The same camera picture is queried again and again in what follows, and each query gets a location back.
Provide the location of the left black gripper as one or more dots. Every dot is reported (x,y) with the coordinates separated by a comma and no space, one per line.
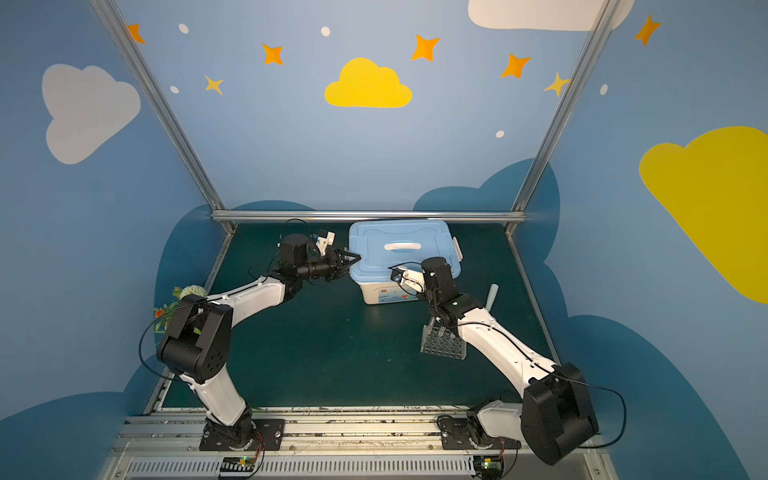
(334,264)

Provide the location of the clear test tube rack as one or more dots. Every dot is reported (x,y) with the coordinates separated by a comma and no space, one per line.
(437,340)

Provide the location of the light blue bin lid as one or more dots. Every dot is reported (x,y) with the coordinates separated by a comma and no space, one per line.
(389,243)

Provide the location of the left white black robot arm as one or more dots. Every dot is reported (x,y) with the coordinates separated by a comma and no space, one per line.
(196,343)

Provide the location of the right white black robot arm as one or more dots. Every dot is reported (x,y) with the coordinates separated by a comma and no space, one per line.
(556,416)

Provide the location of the white plastic storage bin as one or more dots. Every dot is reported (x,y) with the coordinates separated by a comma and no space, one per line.
(376,293)

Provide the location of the light blue plastic scoop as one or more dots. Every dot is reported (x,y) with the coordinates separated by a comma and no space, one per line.
(491,296)

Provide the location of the potted flower plant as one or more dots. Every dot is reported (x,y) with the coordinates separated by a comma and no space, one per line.
(162,315)

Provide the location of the right controller circuit board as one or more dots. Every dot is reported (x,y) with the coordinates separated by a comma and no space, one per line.
(487,468)

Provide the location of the controller circuit board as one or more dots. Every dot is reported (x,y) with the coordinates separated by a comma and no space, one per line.
(487,468)
(241,467)

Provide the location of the left controller circuit board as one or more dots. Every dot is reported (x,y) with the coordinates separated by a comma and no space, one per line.
(241,467)

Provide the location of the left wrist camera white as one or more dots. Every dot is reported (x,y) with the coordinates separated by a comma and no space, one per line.
(324,241)

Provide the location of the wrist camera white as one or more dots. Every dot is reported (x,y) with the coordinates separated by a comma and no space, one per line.
(412,280)
(324,241)

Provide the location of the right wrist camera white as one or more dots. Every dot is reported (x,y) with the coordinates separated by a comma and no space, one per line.
(412,280)

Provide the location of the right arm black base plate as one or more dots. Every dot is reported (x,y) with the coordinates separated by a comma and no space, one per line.
(459,433)

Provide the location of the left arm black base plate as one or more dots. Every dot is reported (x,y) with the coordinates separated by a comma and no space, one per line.
(264,433)

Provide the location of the aluminium rail base frame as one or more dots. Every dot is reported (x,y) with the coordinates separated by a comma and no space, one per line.
(384,442)

